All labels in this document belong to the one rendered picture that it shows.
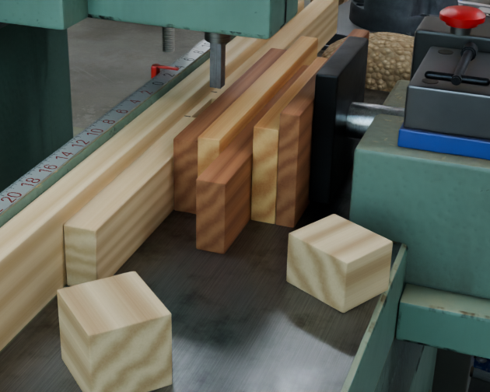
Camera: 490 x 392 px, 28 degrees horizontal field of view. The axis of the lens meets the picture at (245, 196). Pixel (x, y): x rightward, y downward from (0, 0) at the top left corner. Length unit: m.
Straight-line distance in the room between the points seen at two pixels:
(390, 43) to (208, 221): 0.36
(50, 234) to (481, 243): 0.26
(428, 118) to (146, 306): 0.22
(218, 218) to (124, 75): 3.07
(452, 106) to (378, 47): 0.31
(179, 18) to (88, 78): 2.95
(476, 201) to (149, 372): 0.23
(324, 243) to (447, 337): 0.12
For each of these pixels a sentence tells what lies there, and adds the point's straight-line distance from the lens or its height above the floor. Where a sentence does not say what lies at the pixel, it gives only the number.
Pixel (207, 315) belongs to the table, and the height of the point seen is 0.90.
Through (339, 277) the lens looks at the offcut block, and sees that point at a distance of 0.54.
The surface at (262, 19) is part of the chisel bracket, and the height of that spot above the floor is 1.01.
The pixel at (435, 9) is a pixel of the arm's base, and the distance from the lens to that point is 1.35.
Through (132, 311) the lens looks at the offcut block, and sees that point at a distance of 0.47.
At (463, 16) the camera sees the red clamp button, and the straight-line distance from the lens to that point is 0.66.
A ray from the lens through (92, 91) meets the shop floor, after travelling 3.50.
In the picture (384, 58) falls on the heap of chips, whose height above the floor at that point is 0.93.
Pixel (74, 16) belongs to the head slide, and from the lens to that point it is 0.69.
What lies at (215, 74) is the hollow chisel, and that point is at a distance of 0.72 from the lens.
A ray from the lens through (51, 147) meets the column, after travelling 0.89.
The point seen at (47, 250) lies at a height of 0.93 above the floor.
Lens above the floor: 1.19
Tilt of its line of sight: 26 degrees down
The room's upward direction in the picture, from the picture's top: 1 degrees clockwise
